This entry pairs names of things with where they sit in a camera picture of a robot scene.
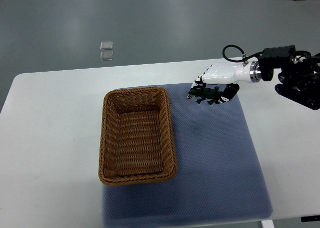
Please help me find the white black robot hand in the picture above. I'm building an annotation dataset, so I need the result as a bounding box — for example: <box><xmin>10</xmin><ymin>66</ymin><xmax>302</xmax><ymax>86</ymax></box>
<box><xmin>190</xmin><ymin>61</ymin><xmax>262</xmax><ymax>104</ymax></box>

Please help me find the dark green toy crocodile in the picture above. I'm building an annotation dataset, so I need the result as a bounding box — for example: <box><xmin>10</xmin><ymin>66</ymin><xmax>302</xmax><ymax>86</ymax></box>
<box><xmin>187</xmin><ymin>86</ymin><xmax>222</xmax><ymax>105</ymax></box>

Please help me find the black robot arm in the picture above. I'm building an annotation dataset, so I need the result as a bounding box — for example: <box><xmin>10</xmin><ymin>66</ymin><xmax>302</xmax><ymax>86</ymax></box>
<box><xmin>222</xmin><ymin>45</ymin><xmax>320</xmax><ymax>110</ymax></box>

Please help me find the brown wicker basket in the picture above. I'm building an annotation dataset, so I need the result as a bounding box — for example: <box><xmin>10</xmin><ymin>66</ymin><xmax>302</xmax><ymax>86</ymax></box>
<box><xmin>98</xmin><ymin>87</ymin><xmax>178</xmax><ymax>186</ymax></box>

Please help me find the blue grey fabric mat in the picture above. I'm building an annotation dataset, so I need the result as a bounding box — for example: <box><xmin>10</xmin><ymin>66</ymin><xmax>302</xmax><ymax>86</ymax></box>
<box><xmin>102</xmin><ymin>83</ymin><xmax>273</xmax><ymax>227</ymax></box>

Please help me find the upper floor socket plate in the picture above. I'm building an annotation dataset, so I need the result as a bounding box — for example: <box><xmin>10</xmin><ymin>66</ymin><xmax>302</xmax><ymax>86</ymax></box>
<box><xmin>100</xmin><ymin>41</ymin><xmax>113</xmax><ymax>50</ymax></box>

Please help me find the white table leg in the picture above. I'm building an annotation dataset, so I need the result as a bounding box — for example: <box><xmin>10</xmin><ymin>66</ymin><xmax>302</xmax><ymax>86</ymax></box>
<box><xmin>261</xmin><ymin>219</ymin><xmax>275</xmax><ymax>228</ymax></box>

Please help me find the black table control box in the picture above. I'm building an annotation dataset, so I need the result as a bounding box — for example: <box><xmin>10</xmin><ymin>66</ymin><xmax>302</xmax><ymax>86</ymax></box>
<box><xmin>300</xmin><ymin>215</ymin><xmax>320</xmax><ymax>222</ymax></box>

